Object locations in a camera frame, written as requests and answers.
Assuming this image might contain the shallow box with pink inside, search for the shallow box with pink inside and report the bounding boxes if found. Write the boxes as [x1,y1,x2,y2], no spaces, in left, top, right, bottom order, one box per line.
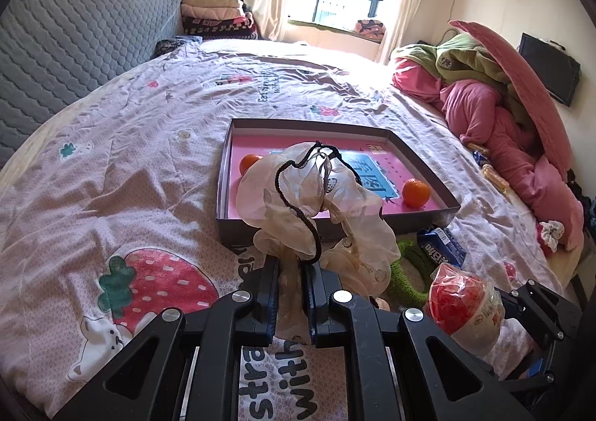
[215,118,462,245]

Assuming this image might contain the dark patterned folded blanket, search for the dark patterned folded blanket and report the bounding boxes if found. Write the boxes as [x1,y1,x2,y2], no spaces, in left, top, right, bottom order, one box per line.
[181,14,260,41]

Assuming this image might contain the sheer drawstring organza bag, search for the sheer drawstring organza bag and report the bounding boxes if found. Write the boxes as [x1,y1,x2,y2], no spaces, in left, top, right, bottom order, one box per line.
[235,141,401,342]

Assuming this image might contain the white and pink scrunchie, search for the white and pink scrunchie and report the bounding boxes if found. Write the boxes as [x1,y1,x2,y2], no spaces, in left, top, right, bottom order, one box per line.
[535,220,567,257]

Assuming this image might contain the pink bundle on windowsill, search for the pink bundle on windowsill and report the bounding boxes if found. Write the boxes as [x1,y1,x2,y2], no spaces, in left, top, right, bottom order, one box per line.
[355,19,387,38]

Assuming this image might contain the green knitted toy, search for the green knitted toy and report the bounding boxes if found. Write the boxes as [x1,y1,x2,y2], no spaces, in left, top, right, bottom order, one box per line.
[384,239,436,305]

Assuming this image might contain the pink folded blanket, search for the pink folded blanket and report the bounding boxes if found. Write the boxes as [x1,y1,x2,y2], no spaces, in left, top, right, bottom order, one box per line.
[181,3,245,22]

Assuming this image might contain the dark patterned cloth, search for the dark patterned cloth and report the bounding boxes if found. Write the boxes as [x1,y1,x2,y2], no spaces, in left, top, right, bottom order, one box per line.
[155,36,202,57]

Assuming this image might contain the large pink cushion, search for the large pink cushion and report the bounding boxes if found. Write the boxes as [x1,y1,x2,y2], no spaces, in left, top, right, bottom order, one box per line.
[449,20,576,180]

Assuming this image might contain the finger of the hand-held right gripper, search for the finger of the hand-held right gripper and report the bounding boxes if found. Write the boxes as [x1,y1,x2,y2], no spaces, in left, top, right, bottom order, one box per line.
[498,290,562,348]
[526,279,584,326]

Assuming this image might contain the green blanket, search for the green blanket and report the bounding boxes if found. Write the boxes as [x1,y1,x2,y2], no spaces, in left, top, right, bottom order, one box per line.
[396,32,536,128]

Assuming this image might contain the pink duvet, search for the pink duvet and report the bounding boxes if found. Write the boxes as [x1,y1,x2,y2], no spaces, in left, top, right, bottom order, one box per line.
[391,55,585,249]

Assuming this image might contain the small toy egg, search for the small toy egg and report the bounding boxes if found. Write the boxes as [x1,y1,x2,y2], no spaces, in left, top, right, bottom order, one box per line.
[424,263,506,357]

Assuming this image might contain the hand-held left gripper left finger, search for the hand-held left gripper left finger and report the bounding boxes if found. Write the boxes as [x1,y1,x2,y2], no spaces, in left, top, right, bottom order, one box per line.
[53,258,280,421]

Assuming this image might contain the black flat television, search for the black flat television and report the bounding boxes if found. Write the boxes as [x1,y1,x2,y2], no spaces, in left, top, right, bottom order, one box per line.
[518,32,582,108]

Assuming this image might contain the strawberry printed bedsheet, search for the strawberry printed bedsheet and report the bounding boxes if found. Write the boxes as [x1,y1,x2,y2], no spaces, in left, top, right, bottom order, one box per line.
[0,37,573,421]

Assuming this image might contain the grey quilted headboard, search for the grey quilted headboard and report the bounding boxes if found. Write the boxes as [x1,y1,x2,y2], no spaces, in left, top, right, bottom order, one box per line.
[0,0,184,168]

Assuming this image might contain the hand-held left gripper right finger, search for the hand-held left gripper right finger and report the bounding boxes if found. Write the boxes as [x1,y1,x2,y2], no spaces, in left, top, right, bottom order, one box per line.
[300,263,536,421]

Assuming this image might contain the yellow wrapped snack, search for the yellow wrapped snack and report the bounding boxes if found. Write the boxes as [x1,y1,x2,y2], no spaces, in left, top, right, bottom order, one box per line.
[482,164,511,192]

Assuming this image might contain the orange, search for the orange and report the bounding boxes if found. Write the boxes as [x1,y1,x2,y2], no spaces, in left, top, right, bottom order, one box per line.
[240,154,264,176]
[402,179,428,208]

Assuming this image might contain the blue snack packet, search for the blue snack packet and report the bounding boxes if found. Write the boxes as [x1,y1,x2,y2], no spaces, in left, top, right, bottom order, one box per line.
[416,226,467,269]

